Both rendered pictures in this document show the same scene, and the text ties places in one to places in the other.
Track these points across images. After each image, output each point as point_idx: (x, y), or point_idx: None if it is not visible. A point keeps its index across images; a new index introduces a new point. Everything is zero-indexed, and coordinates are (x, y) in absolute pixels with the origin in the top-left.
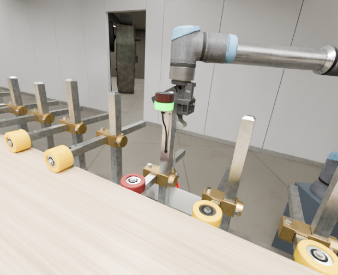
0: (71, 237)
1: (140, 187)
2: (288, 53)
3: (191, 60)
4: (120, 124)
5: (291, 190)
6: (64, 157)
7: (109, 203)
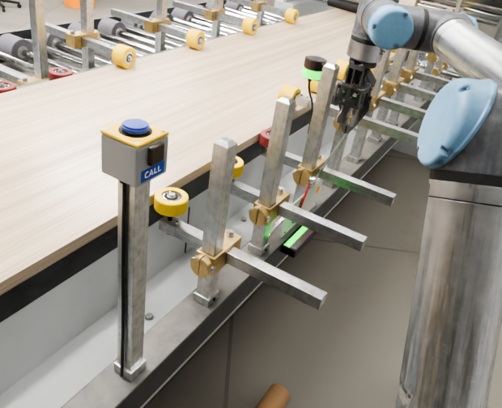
0: (207, 113)
1: (263, 138)
2: (482, 67)
3: (356, 31)
4: None
5: (306, 284)
6: (284, 95)
7: (239, 125)
